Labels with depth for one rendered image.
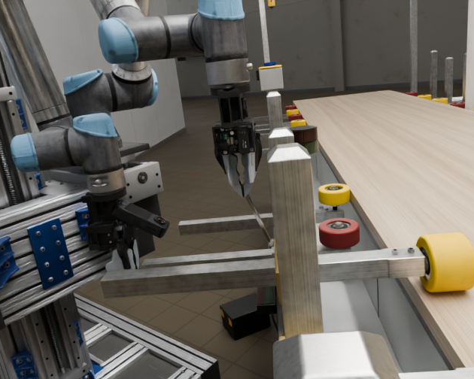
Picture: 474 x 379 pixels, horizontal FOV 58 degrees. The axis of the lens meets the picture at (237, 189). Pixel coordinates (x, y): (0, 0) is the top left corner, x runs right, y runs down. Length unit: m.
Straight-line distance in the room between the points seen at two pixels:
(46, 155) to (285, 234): 0.60
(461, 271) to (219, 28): 0.51
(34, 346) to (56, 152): 0.76
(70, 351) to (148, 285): 0.92
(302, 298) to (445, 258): 0.29
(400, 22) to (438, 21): 0.99
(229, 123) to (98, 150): 0.27
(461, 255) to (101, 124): 0.64
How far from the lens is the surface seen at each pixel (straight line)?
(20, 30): 1.01
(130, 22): 0.80
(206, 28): 0.76
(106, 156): 0.86
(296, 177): 0.35
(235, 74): 0.74
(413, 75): 3.58
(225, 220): 1.13
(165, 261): 0.92
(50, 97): 1.00
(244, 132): 0.74
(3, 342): 1.52
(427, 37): 13.33
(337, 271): 0.62
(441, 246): 0.64
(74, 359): 1.56
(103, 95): 1.31
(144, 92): 1.34
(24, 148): 0.89
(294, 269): 0.38
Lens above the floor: 1.24
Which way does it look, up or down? 16 degrees down
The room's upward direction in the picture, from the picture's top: 7 degrees counter-clockwise
